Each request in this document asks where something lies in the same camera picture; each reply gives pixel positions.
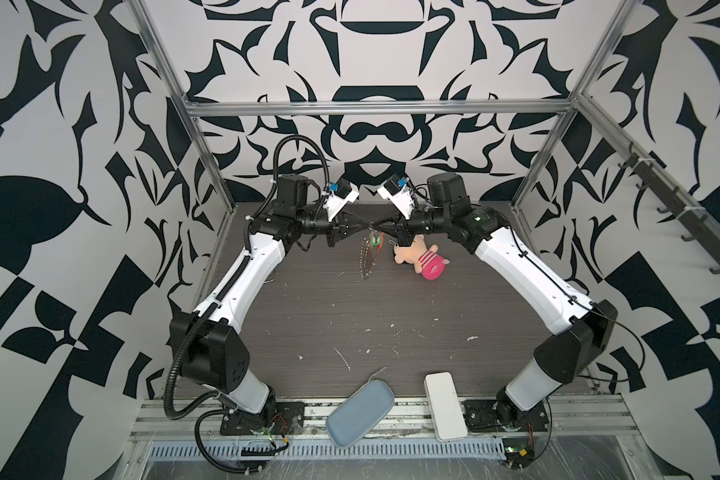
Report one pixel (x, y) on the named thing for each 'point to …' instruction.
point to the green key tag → (374, 241)
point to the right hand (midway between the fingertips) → (376, 221)
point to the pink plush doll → (426, 261)
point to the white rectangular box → (445, 406)
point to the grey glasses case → (360, 411)
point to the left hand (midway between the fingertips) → (370, 218)
